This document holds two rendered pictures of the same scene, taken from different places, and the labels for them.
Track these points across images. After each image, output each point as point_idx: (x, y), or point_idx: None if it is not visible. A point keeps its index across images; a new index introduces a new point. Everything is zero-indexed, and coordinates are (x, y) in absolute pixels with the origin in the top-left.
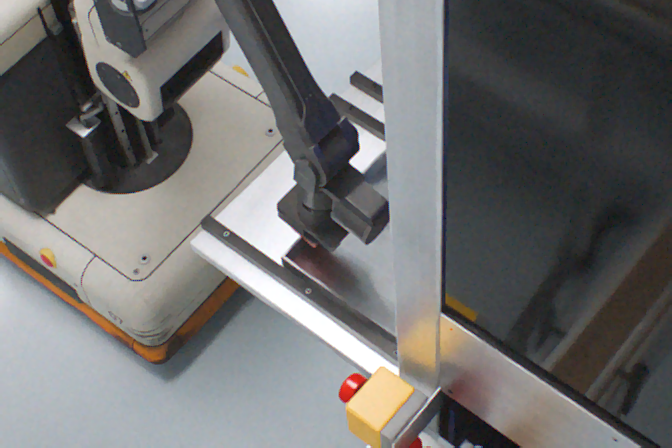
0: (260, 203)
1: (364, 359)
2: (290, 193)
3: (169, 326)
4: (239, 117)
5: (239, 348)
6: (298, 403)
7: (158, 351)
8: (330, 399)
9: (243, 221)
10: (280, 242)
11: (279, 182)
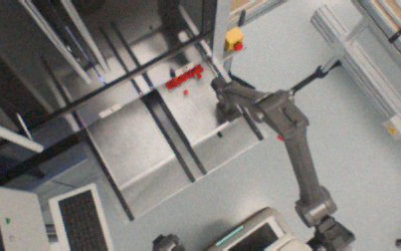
0: (242, 141)
1: (227, 77)
2: (236, 117)
3: (264, 210)
4: None
5: (239, 209)
6: (226, 182)
7: (268, 208)
8: (215, 180)
9: (249, 136)
10: (240, 125)
11: (233, 147)
